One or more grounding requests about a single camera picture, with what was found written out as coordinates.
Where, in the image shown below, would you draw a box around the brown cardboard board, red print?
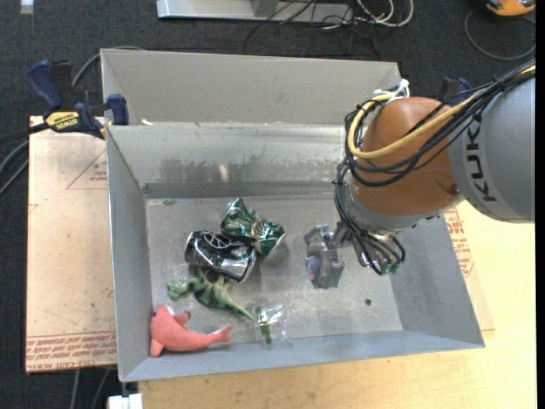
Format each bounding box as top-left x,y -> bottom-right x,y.
25,115 -> 496,375

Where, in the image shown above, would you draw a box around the grey metal bin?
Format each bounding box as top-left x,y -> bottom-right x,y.
100,48 -> 486,383

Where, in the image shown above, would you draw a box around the crushed green drink can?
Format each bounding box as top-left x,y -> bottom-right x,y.
220,197 -> 286,258

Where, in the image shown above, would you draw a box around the clear plastic packet, green part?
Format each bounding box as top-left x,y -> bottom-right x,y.
254,303 -> 290,349

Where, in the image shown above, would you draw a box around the green toy dinosaur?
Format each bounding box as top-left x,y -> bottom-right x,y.
166,268 -> 255,322

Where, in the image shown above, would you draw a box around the crushed black drink can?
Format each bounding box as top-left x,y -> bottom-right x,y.
184,229 -> 258,285

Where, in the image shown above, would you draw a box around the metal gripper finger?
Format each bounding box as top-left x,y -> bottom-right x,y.
303,233 -> 329,290
326,250 -> 347,289

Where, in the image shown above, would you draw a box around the pink toy fish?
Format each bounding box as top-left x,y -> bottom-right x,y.
148,303 -> 234,359

